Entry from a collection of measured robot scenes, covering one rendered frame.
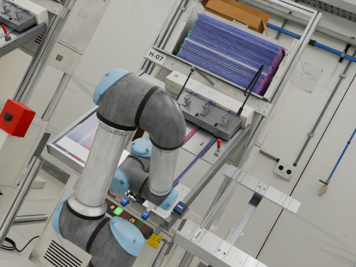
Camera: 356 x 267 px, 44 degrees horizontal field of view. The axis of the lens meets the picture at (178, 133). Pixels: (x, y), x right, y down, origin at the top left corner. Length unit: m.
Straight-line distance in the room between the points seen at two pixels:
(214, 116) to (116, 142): 1.07
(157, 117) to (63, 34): 2.07
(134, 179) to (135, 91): 0.41
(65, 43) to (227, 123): 1.42
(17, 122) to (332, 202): 2.40
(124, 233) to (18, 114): 1.31
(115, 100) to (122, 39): 3.29
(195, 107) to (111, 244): 1.11
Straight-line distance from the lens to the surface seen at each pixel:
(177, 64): 2.42
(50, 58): 3.07
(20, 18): 2.91
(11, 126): 2.43
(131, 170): 1.43
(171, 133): 1.10
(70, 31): 3.12
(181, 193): 1.92
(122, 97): 1.09
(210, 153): 2.08
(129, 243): 1.26
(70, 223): 1.30
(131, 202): 1.90
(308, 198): 3.67
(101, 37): 4.50
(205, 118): 2.15
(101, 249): 1.28
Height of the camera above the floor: 1.14
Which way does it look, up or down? 3 degrees down
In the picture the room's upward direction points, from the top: 28 degrees clockwise
